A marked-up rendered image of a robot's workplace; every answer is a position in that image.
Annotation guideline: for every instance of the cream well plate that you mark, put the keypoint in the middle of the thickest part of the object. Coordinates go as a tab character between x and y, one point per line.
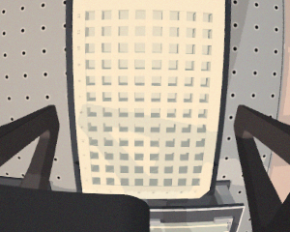
147	60
207	226

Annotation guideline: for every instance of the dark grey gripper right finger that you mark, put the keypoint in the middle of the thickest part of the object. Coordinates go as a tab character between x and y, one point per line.
267	212

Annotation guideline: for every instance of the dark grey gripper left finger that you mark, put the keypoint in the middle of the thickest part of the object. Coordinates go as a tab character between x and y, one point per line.
16	135

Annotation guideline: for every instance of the grey flat base plate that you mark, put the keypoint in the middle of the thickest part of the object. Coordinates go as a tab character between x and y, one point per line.
33	76

